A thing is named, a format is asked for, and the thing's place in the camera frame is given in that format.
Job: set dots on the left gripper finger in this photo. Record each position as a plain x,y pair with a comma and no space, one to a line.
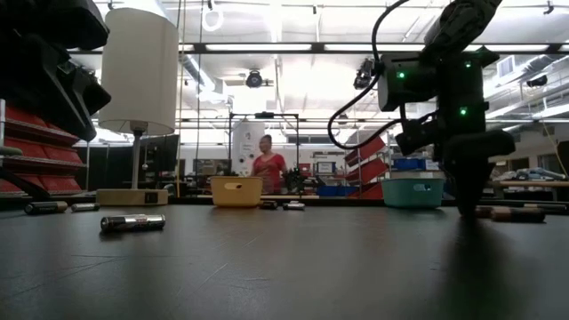
71,120

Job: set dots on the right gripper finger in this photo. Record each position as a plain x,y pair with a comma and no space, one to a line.
467,191

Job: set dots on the copper-top black battery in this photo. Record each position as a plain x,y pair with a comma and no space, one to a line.
483,211
518,214
268,205
45,207

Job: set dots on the teal plastic basket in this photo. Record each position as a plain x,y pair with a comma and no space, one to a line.
413,195

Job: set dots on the silver battery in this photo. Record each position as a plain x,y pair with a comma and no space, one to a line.
85,207
132,222

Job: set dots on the small dark objects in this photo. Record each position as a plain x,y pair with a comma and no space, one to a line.
293,205

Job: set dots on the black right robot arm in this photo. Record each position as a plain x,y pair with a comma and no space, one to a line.
462,22

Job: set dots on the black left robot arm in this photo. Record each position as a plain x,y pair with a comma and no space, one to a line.
44,22

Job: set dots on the red bin rack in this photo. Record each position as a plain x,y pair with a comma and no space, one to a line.
44,155
369,171

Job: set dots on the blue storage bins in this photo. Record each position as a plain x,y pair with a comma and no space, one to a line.
333,191
413,164

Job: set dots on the wooden workbench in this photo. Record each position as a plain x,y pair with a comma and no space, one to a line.
529,183

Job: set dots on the white shade wooden lamp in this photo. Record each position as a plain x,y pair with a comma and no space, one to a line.
138,89

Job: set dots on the black background monitor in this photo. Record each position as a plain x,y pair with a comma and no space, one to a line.
162,153

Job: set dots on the long ceiling light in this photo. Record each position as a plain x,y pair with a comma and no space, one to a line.
258,46
507,46
373,46

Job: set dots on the black ceiling spotlight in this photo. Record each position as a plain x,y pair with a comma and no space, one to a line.
363,73

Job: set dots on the dark potted plant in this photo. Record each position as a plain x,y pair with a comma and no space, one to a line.
293,180

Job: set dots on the white cylinder tank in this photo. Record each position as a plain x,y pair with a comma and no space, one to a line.
248,146

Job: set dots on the yellow plastic basket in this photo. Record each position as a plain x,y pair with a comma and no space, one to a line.
236,193

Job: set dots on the person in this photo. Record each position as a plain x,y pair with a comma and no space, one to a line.
269,166

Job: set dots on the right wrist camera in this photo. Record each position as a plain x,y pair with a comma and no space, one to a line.
406,84

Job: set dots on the black ceiling camera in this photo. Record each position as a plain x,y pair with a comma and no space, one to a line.
254,79

